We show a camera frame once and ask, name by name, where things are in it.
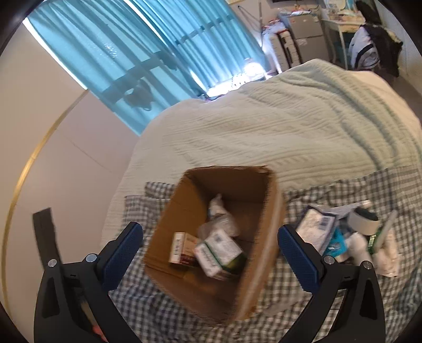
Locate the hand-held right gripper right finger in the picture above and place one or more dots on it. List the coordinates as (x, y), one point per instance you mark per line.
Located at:
(299, 264)

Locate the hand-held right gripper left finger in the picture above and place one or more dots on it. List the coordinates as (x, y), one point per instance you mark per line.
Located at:
(122, 254)

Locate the light blue tissue packet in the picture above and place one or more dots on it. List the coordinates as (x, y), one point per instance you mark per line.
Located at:
(336, 245)

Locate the brown cardboard box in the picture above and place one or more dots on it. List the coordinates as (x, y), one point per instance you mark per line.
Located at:
(184, 198)

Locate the white and blue packet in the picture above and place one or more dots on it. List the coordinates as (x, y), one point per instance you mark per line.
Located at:
(313, 227)

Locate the red and white carton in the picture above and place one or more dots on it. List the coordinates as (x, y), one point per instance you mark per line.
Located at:
(181, 249)

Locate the white plastic bottle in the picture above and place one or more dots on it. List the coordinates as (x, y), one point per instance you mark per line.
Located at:
(359, 247)

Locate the beige tape roll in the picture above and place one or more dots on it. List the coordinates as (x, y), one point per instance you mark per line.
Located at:
(359, 224)

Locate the green tube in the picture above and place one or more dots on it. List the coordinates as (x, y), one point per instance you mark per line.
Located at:
(376, 242)

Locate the green and white carton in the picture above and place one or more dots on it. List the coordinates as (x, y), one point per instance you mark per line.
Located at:
(217, 254)

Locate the clear plastic bag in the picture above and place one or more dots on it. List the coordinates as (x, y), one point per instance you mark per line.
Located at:
(224, 224)

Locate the white crumpled cloth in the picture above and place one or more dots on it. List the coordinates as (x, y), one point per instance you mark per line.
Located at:
(389, 260)

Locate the grey checked cloth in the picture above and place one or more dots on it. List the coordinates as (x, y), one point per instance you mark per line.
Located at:
(389, 184)

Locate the light green knitted blanket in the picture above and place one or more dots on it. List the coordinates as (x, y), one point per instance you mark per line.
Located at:
(263, 132)

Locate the white duvet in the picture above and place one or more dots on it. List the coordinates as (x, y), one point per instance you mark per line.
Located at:
(392, 89)

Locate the glowing white lamp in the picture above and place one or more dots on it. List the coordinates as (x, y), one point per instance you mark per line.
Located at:
(252, 67)

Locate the blue sheer curtain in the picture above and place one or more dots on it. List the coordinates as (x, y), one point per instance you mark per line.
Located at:
(99, 49)
(204, 33)

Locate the white drawer unit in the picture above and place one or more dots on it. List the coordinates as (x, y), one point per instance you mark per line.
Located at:
(277, 46)

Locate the white jacket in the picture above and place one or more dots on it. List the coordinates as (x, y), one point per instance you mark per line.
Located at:
(362, 49)

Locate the grey cabinet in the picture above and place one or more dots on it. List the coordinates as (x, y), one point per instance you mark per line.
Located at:
(308, 29)

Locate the black garment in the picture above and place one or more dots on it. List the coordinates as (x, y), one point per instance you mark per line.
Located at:
(385, 43)

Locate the white desk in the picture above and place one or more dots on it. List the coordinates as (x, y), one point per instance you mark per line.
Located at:
(339, 24)

